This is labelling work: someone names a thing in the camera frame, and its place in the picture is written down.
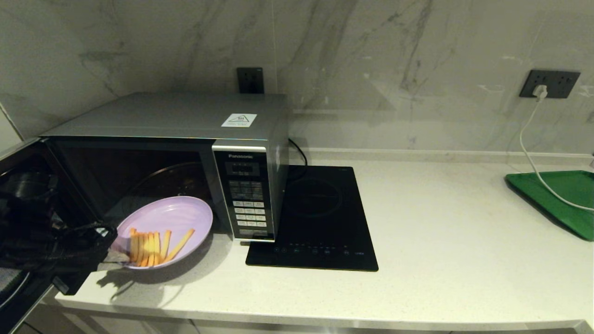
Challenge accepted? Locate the wide black wall socket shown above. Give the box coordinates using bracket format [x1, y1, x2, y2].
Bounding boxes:
[519, 70, 581, 99]

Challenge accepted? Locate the grey base cabinet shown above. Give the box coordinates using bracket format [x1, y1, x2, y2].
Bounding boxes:
[19, 302, 594, 334]

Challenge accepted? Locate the white power cable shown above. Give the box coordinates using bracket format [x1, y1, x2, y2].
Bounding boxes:
[518, 99, 594, 212]

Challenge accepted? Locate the silver black microwave door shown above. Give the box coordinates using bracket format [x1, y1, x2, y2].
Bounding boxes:
[0, 137, 105, 334]

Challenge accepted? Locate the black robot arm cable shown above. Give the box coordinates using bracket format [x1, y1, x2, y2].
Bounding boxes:
[0, 223, 116, 310]

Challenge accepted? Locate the black microwave control panel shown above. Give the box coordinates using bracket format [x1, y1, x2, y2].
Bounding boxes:
[212, 145, 275, 242]

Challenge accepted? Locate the black induction cooktop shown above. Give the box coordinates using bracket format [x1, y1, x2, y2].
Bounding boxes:
[245, 166, 379, 272]

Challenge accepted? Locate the silver Panasonic microwave oven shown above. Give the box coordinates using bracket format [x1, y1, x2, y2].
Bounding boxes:
[41, 92, 289, 243]

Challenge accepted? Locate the small black wall socket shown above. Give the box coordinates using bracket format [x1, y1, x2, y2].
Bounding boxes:
[237, 68, 265, 94]

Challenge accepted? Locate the green plastic tray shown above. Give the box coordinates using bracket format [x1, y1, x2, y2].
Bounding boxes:
[505, 171, 594, 242]

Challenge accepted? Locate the purple round plate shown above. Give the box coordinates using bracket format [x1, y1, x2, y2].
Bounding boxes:
[111, 196, 214, 270]

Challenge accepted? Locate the white warning sticker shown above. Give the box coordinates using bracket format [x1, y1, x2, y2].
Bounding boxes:
[221, 113, 257, 128]

